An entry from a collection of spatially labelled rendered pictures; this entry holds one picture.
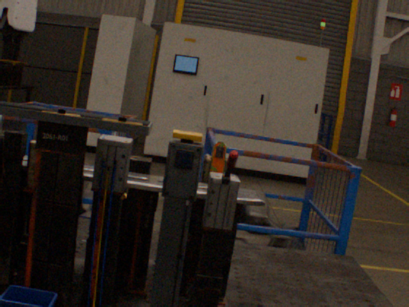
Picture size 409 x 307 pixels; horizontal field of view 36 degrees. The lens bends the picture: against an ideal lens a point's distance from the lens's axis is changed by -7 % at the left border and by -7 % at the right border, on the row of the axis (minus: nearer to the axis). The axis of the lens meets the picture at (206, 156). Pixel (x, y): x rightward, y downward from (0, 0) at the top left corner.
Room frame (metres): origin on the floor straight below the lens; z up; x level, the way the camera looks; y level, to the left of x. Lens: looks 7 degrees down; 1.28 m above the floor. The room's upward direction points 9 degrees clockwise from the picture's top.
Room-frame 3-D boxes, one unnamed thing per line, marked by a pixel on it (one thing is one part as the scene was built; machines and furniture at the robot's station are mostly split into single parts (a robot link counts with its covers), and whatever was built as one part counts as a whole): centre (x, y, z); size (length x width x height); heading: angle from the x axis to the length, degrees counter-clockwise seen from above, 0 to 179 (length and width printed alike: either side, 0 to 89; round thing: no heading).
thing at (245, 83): (9.74, -0.31, 1.22); 2.40 x 0.54 x 2.45; 92
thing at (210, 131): (4.02, -0.40, 0.47); 1.20 x 0.80 x 0.95; 3
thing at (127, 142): (1.54, 0.21, 0.90); 0.13 x 0.10 x 0.41; 3
